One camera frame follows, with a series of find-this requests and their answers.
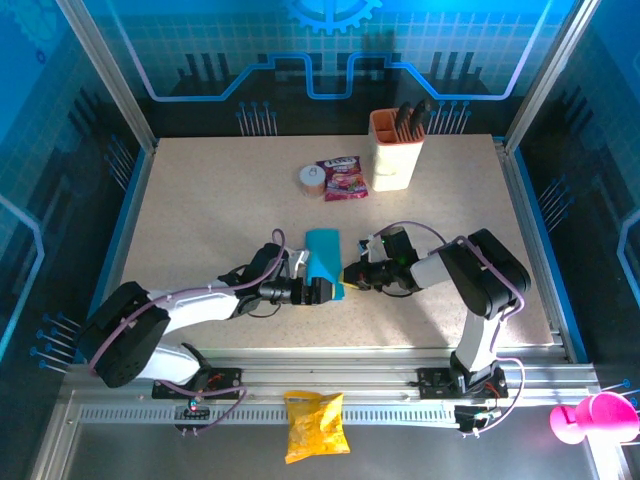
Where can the blue paper sheet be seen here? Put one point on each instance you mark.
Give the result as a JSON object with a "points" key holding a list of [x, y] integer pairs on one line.
{"points": [[325, 250]]}

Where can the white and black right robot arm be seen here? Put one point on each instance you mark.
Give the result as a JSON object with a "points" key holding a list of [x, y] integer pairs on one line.
{"points": [[480, 275]]}

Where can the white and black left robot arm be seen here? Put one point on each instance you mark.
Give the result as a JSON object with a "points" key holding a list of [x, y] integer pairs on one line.
{"points": [[200, 305]]}

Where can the purple candy bag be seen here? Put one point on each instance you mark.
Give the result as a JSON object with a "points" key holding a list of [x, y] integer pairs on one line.
{"points": [[342, 180]]}

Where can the cream knife holder orange rim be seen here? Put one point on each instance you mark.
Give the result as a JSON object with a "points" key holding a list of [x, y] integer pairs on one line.
{"points": [[395, 165]]}

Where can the small tin can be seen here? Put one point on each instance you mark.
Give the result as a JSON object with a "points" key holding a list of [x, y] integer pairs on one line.
{"points": [[311, 177]]}

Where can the yellow chips bag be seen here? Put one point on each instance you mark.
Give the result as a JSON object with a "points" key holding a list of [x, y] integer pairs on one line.
{"points": [[315, 430]]}

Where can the small circuit board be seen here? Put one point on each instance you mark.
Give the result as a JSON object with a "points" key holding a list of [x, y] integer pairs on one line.
{"points": [[470, 417], [195, 411]]}

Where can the pink plastic object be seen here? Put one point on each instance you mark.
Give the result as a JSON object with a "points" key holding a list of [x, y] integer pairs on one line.
{"points": [[605, 417]]}

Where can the long aluminium frame rail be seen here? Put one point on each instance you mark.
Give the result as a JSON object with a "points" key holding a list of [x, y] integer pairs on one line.
{"points": [[325, 370]]}

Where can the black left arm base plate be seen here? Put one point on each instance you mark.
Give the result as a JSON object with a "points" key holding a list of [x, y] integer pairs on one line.
{"points": [[227, 377]]}

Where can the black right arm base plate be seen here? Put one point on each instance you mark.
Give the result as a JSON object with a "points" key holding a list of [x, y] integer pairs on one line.
{"points": [[432, 380]]}

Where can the aluminium side rail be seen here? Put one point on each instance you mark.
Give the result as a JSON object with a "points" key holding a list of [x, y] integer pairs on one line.
{"points": [[525, 215]]}

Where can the aluminium frame post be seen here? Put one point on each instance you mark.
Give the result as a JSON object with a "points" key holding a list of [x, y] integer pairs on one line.
{"points": [[116, 85], [549, 75]]}

